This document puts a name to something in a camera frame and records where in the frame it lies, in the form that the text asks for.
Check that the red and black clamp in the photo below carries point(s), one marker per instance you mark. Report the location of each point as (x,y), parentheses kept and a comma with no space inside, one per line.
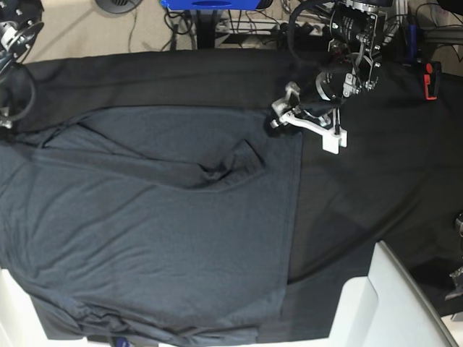
(431,79)

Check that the blue plastic bin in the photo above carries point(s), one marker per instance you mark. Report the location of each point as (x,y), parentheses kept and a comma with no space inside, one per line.
(216,4)

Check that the white foam block left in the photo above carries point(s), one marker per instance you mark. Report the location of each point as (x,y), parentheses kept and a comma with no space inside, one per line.
(20,325)

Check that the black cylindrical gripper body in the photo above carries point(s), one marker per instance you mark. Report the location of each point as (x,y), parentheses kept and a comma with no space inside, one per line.
(320,92)

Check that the dark grey long-sleeve T-shirt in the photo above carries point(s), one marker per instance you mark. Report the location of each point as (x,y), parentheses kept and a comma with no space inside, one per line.
(159,224)

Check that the grey metal bracket right edge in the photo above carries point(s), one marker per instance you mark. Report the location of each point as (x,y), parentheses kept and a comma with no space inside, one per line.
(456,278)

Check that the black table cloth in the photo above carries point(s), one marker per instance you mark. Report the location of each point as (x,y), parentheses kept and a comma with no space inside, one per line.
(399,179)

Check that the white power strip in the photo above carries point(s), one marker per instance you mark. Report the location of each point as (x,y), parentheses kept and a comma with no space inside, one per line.
(245,26)

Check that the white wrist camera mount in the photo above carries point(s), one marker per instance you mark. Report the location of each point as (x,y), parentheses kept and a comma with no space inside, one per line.
(289,112)

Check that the black table leg post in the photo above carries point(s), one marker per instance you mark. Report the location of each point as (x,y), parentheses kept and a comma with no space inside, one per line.
(205,25)

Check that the round grey chair base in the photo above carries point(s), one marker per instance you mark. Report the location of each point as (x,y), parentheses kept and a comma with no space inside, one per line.
(118,6)

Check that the blue clamp at bottom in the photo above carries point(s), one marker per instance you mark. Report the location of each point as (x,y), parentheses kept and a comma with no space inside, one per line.
(122,342)

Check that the aluminium frame rail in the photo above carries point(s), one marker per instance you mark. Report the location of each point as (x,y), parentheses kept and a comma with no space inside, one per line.
(448,34)

